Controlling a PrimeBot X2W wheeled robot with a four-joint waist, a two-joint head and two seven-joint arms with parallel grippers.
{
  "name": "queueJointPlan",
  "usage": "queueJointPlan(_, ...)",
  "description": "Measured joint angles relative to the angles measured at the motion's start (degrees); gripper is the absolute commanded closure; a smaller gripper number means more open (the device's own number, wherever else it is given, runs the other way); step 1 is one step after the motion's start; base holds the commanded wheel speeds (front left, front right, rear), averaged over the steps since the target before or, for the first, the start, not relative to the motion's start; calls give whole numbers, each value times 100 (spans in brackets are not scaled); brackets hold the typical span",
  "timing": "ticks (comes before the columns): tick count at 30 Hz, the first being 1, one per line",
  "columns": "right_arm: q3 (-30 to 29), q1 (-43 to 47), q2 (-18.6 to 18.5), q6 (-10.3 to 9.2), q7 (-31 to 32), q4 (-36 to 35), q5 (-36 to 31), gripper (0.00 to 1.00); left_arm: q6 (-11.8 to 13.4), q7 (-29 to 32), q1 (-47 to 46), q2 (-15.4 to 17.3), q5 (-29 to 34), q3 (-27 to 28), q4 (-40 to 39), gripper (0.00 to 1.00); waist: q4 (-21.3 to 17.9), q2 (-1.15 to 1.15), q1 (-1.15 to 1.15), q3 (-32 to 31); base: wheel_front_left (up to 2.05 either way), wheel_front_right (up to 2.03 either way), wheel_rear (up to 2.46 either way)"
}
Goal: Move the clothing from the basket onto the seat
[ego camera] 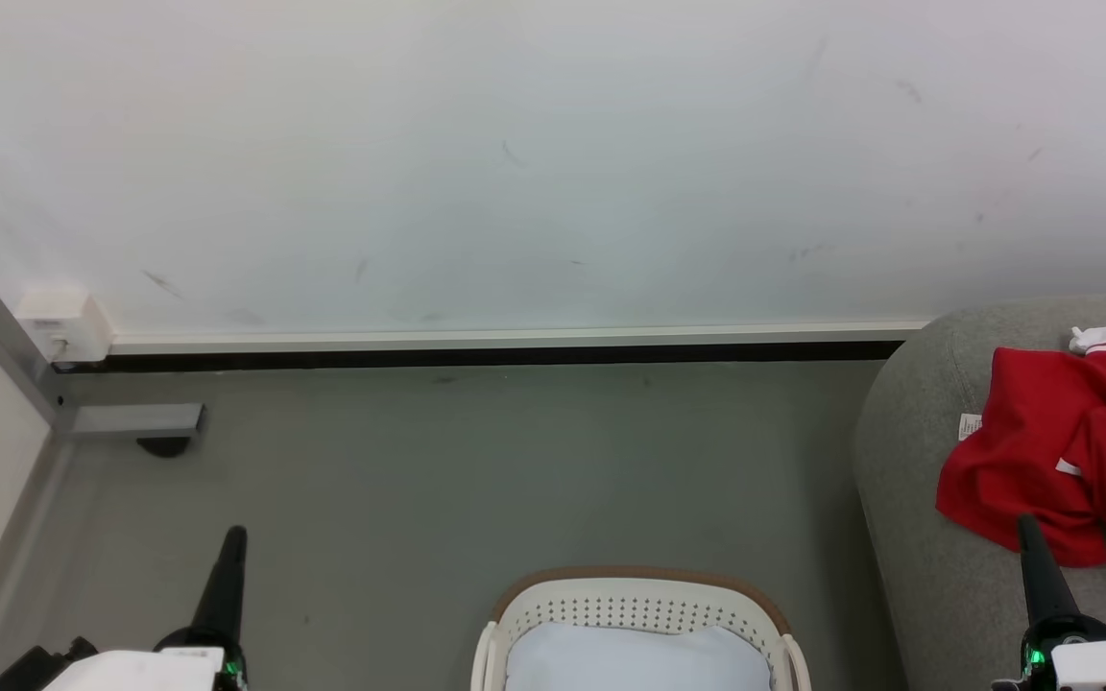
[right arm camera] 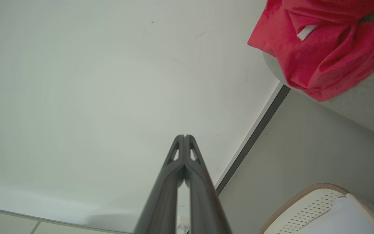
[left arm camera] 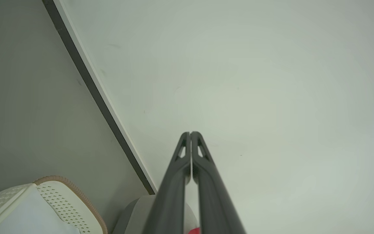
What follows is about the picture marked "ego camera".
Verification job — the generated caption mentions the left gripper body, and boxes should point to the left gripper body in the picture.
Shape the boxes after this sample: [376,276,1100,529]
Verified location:
[154,627,251,691]

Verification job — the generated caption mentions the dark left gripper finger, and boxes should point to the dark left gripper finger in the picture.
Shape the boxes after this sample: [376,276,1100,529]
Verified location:
[189,527,235,636]
[226,525,250,642]

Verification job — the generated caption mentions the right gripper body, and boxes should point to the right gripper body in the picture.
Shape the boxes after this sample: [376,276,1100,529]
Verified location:
[990,614,1106,691]

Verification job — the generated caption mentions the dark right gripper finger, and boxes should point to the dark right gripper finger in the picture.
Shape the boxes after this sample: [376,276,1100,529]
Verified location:
[1015,514,1053,630]
[1025,515,1089,627]

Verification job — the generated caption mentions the red garment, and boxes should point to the red garment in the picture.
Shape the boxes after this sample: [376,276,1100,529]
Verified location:
[934,334,1106,570]

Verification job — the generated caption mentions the white basket with brown rim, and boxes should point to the white basket with brown rim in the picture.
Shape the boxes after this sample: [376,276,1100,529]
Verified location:
[470,565,814,691]

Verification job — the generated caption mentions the pale blue clothing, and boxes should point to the pale blue clothing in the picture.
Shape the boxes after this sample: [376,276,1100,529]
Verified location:
[504,621,774,691]

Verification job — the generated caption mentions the grey fabric sofa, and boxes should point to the grey fabric sofa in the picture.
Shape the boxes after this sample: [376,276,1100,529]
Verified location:
[852,293,1106,691]

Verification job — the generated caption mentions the white and black baseboard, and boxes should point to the white and black baseboard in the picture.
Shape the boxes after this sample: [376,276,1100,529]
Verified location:
[52,321,930,374]

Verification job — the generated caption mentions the white wall socket box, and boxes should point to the white wall socket box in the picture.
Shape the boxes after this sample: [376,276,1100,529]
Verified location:
[14,289,115,365]

